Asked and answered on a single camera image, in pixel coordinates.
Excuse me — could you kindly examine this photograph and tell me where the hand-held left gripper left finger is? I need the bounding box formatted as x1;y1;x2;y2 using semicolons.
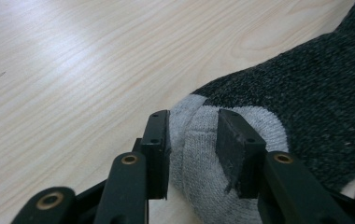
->
93;109;171;224

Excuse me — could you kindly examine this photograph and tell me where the dark sock with grey toe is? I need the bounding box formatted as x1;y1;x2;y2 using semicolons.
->
167;93;209;190
181;0;355;224

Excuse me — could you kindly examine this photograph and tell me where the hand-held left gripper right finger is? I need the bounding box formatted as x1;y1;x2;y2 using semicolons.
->
215;108;354;224

